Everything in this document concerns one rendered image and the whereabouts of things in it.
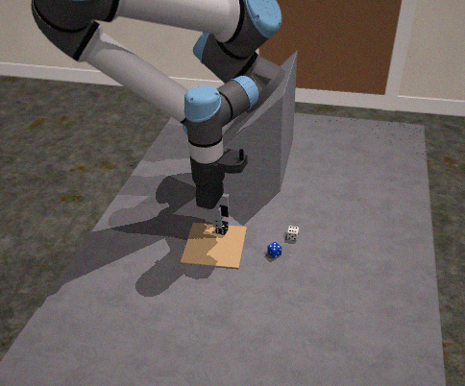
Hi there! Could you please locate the tan flat mat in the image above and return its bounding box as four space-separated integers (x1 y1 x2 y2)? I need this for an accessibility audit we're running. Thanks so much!
181 223 247 269

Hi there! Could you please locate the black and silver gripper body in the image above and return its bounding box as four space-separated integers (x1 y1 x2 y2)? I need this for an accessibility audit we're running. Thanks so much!
187 137 248 209

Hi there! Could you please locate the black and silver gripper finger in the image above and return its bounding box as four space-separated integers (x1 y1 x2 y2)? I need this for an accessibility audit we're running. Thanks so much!
219 193 230 217
208 206 223 229

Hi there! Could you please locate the blue die with white pips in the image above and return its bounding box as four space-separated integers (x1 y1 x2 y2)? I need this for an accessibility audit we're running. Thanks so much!
267 242 281 258

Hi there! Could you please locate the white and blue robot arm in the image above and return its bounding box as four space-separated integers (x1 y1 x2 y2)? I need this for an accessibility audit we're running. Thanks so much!
31 0 285 148

